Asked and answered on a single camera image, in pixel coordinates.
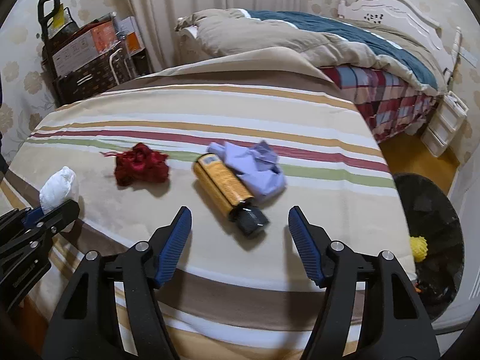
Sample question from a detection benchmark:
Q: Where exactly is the white tissue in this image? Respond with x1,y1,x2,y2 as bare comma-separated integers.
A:
39,166,80,214

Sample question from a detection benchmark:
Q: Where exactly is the yellow foam fruit net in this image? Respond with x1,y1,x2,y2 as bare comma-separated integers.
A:
410,236,428,263

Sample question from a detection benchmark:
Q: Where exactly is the dark red ribbon bundle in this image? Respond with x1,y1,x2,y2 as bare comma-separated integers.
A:
102,143,169,187

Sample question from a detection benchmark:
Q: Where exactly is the yellow bottle black cap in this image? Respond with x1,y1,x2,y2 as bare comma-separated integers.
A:
192,154,269,238

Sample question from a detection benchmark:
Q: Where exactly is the purple paper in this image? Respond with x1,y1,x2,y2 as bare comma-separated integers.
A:
207,141,287,203

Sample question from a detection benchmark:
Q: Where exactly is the black trash bin with liner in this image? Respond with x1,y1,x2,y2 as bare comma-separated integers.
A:
394,173,465,321

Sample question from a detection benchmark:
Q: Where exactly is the white wardrobe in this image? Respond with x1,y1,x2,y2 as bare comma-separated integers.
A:
433,150,480,334

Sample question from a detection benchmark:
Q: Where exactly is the brown patterned storage box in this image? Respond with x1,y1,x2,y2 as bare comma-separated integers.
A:
56,46,137,106

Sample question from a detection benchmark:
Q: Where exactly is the cardboard box orange print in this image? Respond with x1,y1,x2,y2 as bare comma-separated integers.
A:
53,20,118,77

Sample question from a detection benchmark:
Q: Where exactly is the striped tablecloth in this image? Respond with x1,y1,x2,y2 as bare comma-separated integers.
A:
0,46,418,360

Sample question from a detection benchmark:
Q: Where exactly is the white plastic drawer unit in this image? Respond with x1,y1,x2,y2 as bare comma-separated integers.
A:
421,91,469,158

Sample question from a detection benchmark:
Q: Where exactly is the plaid bed sheet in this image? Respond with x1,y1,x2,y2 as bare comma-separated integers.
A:
320,65,438,143

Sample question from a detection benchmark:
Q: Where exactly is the beige and blue duvet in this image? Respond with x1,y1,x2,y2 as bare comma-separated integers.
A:
175,8,447,95

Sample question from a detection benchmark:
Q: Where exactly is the white wooden bed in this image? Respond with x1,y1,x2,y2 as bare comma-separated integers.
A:
337,0,463,82

